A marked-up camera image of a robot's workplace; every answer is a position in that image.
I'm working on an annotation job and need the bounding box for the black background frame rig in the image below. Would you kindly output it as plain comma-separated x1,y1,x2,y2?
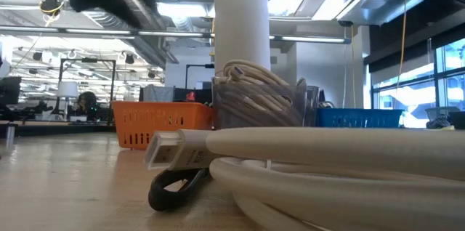
57,57,117,125

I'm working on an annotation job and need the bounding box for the white shade wooden table lamp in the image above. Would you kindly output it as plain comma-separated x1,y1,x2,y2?
213,0,272,76

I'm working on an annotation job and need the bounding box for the thick white cable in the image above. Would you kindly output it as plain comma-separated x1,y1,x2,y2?
213,59,307,127
144,126,465,231

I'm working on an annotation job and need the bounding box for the orange plastic basket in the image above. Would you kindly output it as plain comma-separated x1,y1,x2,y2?
111,100,215,151

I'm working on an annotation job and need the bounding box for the blue plastic basket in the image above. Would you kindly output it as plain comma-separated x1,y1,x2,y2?
315,108,404,129

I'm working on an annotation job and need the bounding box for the person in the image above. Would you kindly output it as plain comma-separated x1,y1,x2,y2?
74,91,100,121

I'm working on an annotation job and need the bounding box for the grey background box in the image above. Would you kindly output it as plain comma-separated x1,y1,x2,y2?
140,84,175,103

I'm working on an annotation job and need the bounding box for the dark monitor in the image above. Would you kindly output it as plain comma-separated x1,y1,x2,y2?
0,76,22,107

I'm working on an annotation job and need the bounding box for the grey transparent plastic basket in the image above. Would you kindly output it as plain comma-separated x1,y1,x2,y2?
211,78,320,130

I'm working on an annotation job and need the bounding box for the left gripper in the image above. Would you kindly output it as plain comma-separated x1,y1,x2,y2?
108,0,158,31

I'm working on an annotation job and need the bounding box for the silver metal post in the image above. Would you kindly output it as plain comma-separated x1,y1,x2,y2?
5,122,17,151

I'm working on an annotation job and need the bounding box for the black ceiling device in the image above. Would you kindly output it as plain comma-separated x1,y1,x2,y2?
39,0,65,17

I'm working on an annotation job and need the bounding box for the yellow extension cord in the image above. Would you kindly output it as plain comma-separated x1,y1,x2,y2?
395,0,408,92

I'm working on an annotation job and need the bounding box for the black aluminium table frame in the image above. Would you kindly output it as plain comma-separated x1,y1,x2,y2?
0,121,117,138

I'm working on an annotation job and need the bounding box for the small white background lamp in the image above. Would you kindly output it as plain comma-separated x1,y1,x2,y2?
56,81,79,121

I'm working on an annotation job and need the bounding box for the grey yellow bundle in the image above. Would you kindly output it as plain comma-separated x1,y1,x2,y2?
425,113,455,131

